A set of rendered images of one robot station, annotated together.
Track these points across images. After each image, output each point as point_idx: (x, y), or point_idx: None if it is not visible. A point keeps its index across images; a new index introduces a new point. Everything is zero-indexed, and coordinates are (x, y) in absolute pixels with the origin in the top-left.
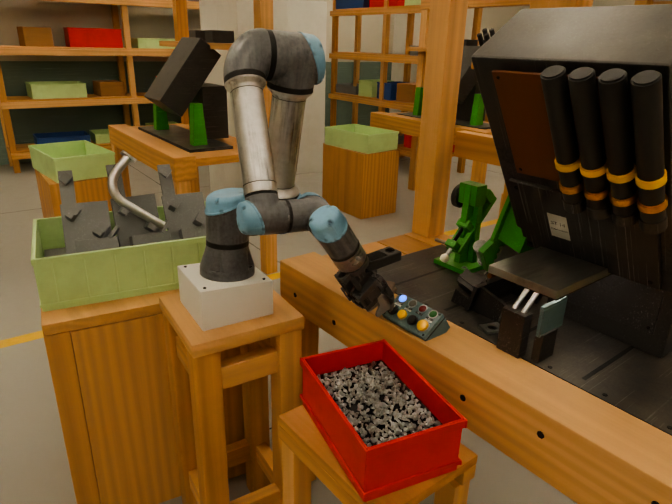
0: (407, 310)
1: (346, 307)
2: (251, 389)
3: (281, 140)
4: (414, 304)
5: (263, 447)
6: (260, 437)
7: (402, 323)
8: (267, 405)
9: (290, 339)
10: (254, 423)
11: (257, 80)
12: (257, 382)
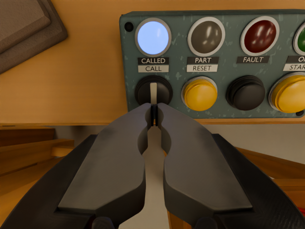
0: (203, 71)
1: (5, 125)
2: (7, 170)
3: None
4: (218, 38)
5: (55, 151)
6: (47, 152)
7: (214, 113)
8: (28, 148)
9: (2, 218)
10: (36, 159)
11: None
12: (3, 164)
